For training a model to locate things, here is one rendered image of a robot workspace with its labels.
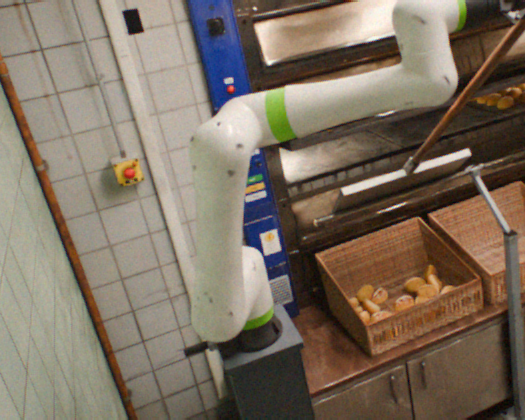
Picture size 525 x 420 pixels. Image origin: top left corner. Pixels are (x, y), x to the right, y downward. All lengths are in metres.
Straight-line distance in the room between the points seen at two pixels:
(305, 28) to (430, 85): 1.34
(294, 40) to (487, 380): 1.67
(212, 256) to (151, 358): 1.52
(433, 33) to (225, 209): 0.55
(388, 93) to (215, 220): 0.44
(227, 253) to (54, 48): 1.26
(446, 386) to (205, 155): 1.82
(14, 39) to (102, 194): 0.61
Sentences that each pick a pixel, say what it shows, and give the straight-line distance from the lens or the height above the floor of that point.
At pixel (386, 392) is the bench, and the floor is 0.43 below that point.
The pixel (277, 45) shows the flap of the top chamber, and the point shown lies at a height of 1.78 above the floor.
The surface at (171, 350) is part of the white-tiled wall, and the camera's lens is 2.80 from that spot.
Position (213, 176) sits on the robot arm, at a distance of 1.22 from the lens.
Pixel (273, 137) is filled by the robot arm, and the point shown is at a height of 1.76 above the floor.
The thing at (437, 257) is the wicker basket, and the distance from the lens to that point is 2.90.
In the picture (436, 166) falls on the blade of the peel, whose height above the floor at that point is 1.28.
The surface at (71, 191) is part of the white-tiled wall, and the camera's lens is 2.47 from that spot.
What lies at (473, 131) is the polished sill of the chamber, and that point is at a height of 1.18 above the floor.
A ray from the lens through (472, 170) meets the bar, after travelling 2.58.
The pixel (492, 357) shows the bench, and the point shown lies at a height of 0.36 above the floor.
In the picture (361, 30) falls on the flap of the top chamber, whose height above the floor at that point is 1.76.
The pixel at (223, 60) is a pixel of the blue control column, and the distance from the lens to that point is 2.41.
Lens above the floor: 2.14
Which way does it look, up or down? 23 degrees down
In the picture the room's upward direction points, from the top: 10 degrees counter-clockwise
